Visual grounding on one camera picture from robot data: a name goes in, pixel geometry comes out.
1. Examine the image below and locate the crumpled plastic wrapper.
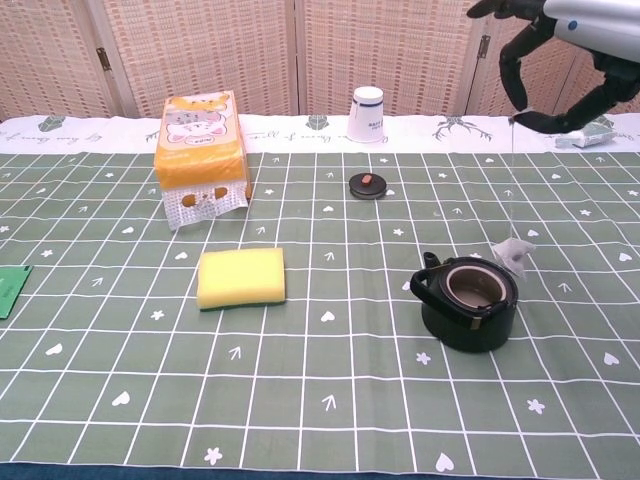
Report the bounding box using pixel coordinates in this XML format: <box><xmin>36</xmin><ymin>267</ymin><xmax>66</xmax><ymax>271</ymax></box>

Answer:
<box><xmin>554</xmin><ymin>114</ymin><xmax>636</xmax><ymax>150</ymax></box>

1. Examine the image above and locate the orange cat tissue pack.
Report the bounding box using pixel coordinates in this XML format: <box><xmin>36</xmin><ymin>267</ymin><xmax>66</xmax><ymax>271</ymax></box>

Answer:
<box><xmin>152</xmin><ymin>90</ymin><xmax>251</xmax><ymax>232</ymax></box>

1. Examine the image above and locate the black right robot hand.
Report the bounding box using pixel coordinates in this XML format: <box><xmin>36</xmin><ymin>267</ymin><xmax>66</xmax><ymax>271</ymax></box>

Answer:
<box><xmin>467</xmin><ymin>0</ymin><xmax>640</xmax><ymax>135</ymax></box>

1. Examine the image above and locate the green card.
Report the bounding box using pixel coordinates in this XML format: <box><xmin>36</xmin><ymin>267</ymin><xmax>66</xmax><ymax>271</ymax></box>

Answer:
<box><xmin>0</xmin><ymin>264</ymin><xmax>34</xmax><ymax>320</ymax></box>

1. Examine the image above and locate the white paper cup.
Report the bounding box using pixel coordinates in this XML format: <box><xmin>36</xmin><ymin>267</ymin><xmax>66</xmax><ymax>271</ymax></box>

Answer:
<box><xmin>346</xmin><ymin>86</ymin><xmax>388</xmax><ymax>144</ymax></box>

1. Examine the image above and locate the green checked tablecloth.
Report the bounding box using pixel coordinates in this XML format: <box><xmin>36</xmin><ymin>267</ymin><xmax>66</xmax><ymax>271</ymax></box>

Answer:
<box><xmin>0</xmin><ymin>113</ymin><xmax>640</xmax><ymax>476</ymax></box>

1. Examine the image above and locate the black teapot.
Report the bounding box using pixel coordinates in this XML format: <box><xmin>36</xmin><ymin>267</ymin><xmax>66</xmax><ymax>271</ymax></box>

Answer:
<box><xmin>409</xmin><ymin>251</ymin><xmax>520</xmax><ymax>355</ymax></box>

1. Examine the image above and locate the woven folding screen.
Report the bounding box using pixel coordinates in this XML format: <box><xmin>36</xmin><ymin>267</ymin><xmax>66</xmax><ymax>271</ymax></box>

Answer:
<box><xmin>0</xmin><ymin>0</ymin><xmax>640</xmax><ymax>123</ymax></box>

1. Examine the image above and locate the yellow green sponge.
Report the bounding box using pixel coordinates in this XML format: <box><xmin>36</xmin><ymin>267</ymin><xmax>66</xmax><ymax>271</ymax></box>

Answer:
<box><xmin>195</xmin><ymin>247</ymin><xmax>288</xmax><ymax>312</ymax></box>

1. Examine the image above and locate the black teapot lid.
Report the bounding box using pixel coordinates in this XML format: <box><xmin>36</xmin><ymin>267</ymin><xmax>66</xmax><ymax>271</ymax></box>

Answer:
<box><xmin>348</xmin><ymin>172</ymin><xmax>387</xmax><ymax>200</ymax></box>

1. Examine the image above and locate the pyramid tea bag with string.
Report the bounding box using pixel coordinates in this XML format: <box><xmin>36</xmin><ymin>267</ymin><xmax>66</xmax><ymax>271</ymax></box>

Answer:
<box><xmin>491</xmin><ymin>113</ymin><xmax>536</xmax><ymax>280</ymax></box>

